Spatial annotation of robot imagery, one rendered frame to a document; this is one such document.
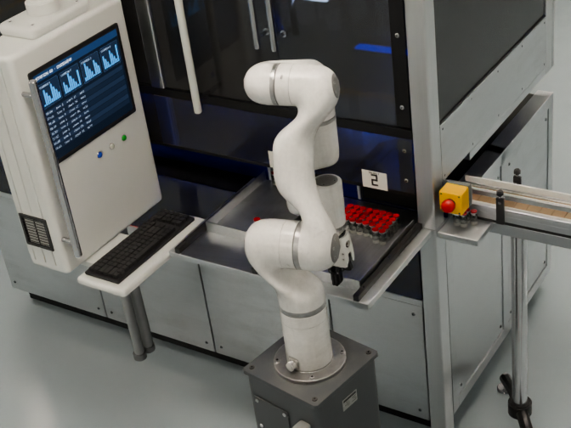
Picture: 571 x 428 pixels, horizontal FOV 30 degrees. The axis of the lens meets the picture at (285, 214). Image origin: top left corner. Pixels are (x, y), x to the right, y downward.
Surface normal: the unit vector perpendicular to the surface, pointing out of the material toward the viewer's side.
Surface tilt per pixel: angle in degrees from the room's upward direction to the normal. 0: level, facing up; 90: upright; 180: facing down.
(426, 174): 90
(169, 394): 0
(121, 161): 90
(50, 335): 0
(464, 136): 90
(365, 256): 0
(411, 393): 90
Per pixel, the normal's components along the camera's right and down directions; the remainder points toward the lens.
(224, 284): -0.53, 0.50
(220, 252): -0.12, -0.84
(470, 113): 0.84, 0.19
